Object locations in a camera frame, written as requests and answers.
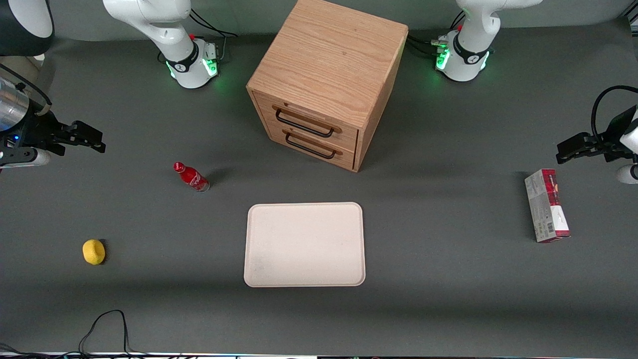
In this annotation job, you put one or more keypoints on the left wrist camera housing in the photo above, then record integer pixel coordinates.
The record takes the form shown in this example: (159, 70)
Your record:
(628, 174)

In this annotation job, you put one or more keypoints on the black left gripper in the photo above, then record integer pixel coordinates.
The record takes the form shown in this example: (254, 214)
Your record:
(611, 135)

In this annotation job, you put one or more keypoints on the red soda bottle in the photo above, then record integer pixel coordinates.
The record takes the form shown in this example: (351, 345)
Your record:
(192, 177)

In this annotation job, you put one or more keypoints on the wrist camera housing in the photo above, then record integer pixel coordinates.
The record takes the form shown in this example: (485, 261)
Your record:
(628, 174)
(25, 157)

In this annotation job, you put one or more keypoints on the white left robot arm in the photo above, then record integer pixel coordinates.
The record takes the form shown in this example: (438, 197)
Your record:
(471, 30)

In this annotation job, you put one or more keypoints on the grey and red carton box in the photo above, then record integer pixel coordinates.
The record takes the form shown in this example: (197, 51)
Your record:
(546, 209)

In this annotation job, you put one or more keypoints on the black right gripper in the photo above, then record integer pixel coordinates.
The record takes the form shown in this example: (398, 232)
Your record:
(36, 129)

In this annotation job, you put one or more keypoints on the yellow lemon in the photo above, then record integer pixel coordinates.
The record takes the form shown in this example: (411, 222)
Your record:
(93, 252)

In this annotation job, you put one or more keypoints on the cream rectangular tray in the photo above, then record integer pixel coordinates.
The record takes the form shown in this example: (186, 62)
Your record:
(304, 244)

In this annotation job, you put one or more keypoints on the oak wooden drawer cabinet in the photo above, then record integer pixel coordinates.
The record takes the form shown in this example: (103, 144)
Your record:
(329, 55)

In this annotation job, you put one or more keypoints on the right wrist camera housing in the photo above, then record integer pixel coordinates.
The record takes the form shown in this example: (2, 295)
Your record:
(25, 157)

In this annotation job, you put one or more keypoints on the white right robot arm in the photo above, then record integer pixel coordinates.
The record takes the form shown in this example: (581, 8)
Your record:
(164, 30)

